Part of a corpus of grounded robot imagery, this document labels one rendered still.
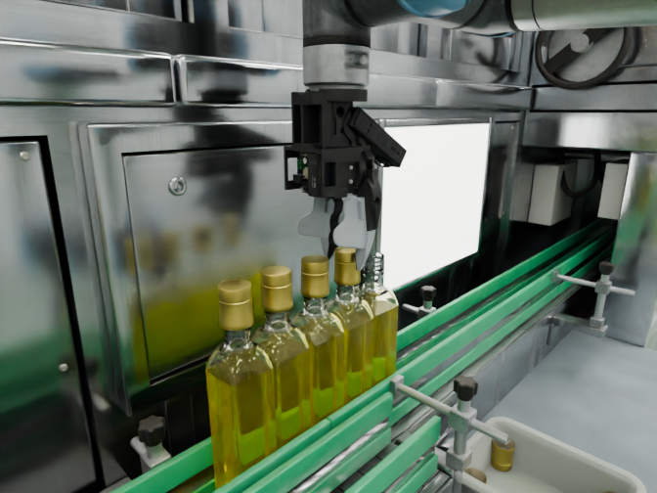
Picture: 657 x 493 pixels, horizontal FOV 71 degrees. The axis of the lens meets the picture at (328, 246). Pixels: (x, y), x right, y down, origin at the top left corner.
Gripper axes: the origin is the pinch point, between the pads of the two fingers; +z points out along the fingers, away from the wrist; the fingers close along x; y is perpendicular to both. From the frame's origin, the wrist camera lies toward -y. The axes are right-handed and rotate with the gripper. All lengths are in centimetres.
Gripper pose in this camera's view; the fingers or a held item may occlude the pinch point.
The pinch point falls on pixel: (347, 253)
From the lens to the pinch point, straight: 59.4
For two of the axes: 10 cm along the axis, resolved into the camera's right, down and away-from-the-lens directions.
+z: 0.0, 9.6, 2.8
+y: -7.6, 1.8, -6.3
